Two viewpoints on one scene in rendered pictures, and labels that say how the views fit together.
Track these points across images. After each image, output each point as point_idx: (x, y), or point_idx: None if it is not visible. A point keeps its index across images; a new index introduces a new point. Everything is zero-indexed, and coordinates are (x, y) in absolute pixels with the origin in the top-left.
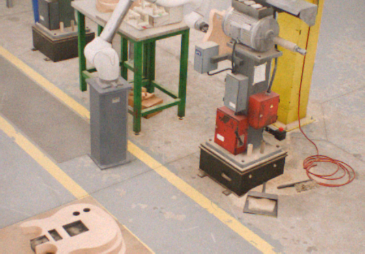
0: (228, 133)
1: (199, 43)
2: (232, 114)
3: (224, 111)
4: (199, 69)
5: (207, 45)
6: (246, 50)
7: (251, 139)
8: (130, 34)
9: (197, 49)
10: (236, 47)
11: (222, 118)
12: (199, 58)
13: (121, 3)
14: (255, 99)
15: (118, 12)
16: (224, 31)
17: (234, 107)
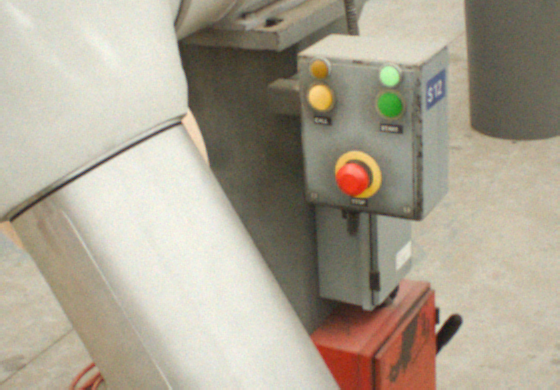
0: (419, 386)
1: (391, 60)
2: (394, 306)
3: (386, 328)
4: (443, 178)
5: (379, 46)
6: None
7: None
8: None
9: (432, 76)
10: (313, 10)
11: (399, 357)
12: (438, 123)
13: (234, 221)
14: None
15: (311, 340)
16: None
17: (409, 253)
